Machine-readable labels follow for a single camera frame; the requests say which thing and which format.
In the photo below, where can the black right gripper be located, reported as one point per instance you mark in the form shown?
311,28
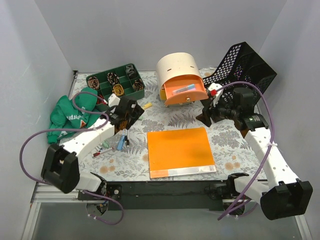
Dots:
208,107

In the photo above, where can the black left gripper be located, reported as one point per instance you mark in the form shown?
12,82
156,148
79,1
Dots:
133,113

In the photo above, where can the yellow highlighter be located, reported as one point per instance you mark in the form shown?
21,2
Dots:
147,105

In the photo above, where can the blue highlighter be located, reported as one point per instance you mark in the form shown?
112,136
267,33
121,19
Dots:
190,87

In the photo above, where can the orange drawer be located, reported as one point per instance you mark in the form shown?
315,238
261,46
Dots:
197,94

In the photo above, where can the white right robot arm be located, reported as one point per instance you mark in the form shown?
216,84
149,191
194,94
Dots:
285,195

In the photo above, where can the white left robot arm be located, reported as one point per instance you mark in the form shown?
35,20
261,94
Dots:
61,163

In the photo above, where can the white marker black cap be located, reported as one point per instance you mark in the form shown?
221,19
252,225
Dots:
127,140

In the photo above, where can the blue stapler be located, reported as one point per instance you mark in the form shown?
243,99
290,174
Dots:
121,143

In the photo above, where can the green compartment organizer box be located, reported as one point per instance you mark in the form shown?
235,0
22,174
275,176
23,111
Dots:
122,81

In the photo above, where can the orange folder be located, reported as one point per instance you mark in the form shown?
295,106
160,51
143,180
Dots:
182,152

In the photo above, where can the white marker red cap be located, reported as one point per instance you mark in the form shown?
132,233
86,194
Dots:
102,152

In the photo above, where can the cream round drawer cabinet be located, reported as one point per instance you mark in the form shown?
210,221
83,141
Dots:
175,65

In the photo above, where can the black mesh file basket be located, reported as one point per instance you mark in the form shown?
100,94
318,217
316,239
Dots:
242,63

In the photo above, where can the green cloth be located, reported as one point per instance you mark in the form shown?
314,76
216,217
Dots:
66,116

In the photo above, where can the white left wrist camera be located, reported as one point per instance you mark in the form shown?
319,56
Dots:
113,100

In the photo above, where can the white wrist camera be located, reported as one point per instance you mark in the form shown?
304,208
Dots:
215,91
113,100

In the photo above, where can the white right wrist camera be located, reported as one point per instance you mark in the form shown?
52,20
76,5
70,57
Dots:
215,91

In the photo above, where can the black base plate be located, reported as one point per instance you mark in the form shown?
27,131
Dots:
212,195

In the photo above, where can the aluminium frame rail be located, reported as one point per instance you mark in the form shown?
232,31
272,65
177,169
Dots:
44,193

